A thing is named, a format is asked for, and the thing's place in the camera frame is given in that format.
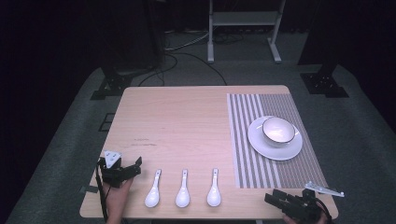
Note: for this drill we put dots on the white bowl with dark rim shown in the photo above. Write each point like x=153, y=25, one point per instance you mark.
x=278, y=131

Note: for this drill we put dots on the white ceramic spoon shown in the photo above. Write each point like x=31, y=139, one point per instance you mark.
x=214, y=196
x=183, y=197
x=153, y=195

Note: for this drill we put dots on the grey striped placemat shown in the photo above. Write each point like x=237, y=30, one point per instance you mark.
x=249, y=168

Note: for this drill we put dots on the white metal stand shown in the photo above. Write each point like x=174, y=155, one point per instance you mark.
x=243, y=18

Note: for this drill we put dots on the person's right hand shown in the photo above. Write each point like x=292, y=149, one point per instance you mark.
x=291, y=220

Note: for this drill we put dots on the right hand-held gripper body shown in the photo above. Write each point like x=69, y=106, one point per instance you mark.
x=306, y=203

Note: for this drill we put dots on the black metal stand base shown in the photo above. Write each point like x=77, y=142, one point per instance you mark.
x=113, y=85
x=323, y=83

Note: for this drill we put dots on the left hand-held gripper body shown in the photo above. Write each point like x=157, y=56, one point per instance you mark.
x=115, y=174

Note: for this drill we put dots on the white round plate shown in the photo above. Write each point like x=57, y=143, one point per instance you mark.
x=280, y=152

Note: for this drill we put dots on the person's left hand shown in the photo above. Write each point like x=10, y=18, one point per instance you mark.
x=117, y=202

